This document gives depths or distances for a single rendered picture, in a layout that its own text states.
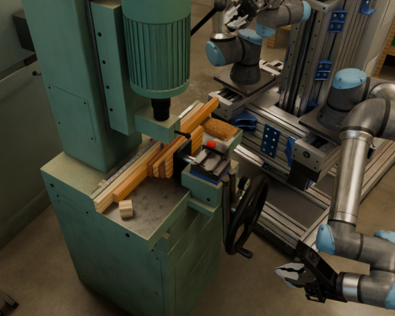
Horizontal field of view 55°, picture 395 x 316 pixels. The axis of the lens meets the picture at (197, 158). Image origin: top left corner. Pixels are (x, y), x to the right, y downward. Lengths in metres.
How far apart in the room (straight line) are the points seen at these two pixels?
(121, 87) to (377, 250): 0.83
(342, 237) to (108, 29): 0.83
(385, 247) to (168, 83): 0.71
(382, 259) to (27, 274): 1.71
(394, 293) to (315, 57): 1.03
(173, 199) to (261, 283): 1.02
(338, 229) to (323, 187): 1.22
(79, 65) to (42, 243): 1.35
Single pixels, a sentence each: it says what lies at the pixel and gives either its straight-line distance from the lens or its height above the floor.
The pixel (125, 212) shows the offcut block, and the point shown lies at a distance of 1.15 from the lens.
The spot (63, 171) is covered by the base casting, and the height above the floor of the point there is 0.80.
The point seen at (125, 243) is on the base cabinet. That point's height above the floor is 0.63.
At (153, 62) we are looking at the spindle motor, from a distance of 1.03.
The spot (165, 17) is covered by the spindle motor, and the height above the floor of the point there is 1.43.
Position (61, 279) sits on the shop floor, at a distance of 2.17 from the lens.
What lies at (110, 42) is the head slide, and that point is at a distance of 1.11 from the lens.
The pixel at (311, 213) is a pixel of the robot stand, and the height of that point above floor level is 0.21.
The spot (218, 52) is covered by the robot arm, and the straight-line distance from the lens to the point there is 1.72.
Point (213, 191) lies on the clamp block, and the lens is 1.17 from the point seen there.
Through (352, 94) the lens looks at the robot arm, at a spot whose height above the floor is 0.99.
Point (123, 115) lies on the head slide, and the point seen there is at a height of 1.08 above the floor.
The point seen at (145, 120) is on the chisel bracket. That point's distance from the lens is 1.23.
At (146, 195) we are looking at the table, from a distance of 1.22.
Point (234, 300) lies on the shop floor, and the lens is 2.04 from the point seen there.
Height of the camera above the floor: 1.81
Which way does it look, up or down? 43 degrees down
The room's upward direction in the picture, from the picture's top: 2 degrees clockwise
